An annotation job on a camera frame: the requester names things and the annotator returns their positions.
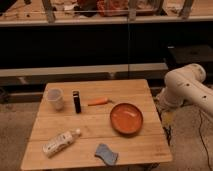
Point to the wooden table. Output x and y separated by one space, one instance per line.
148 146

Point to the orange clutter on shelf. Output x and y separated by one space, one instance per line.
112 7

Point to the black box on right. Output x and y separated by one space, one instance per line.
183 55

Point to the black standing eraser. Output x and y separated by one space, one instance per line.
76 99

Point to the long metal shelf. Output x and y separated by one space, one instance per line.
85 12

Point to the blue sponge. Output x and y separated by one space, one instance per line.
106 154

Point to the orange round plate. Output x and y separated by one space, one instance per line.
126 118

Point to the orange carrot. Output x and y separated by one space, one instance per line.
99 101

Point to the white plastic bottle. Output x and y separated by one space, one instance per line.
59 142

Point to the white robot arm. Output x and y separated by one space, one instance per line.
186 83

